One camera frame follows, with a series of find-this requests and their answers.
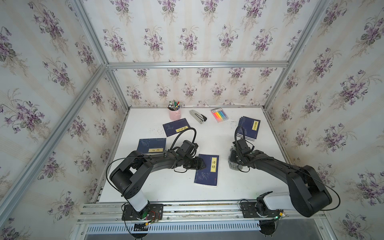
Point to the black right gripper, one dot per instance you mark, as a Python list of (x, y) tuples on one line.
[(232, 154)]

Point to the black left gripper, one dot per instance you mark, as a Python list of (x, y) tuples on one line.
[(197, 165)]

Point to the grey patterned cloth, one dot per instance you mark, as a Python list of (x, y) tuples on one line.
[(233, 162)]

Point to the blue book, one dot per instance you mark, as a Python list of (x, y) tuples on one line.
[(175, 127), (249, 128), (209, 175), (152, 146)]

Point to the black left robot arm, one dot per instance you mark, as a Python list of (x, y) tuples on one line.
[(130, 175)]

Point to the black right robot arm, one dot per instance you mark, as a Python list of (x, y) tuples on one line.
[(307, 194)]

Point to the grey black stapler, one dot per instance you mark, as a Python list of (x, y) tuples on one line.
[(198, 117)]

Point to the pink pen cup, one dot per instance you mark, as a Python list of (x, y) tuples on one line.
[(175, 114)]

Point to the colourful highlighter pack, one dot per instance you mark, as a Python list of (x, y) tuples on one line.
[(219, 115)]

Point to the pens in cup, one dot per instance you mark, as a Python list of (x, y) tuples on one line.
[(174, 106)]

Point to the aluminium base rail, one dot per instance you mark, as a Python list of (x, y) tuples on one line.
[(170, 217)]

